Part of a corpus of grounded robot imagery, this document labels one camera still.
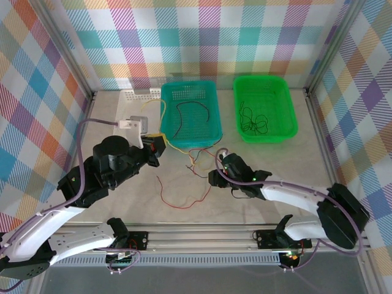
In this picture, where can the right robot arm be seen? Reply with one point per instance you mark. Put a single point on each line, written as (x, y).
(294, 196)

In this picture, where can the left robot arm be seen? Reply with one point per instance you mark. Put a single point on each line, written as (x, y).
(39, 232)

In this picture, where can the teal plastic basket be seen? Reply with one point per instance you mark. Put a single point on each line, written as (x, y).
(196, 128)

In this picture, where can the white plastic basket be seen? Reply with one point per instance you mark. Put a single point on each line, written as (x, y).
(130, 96)

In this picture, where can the green plastic basket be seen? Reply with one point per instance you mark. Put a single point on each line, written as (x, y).
(275, 101)

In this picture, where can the small electronics board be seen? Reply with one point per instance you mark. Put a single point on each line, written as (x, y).
(121, 260)
(291, 258)

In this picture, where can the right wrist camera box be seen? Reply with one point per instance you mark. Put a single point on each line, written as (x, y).
(224, 153)

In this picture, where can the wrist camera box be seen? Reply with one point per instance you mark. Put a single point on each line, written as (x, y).
(134, 125)
(224, 153)

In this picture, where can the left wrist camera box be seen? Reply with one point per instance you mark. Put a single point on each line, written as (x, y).
(134, 125)

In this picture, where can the aluminium table side rail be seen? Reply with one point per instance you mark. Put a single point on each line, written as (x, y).
(82, 116)
(324, 147)

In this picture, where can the aluminium mounting rail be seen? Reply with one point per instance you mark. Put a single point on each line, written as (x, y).
(199, 242)

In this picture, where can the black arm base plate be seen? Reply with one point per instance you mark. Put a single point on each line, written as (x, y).
(266, 239)
(139, 240)

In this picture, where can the aluminium frame post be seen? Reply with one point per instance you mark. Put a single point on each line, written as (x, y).
(332, 46)
(64, 46)

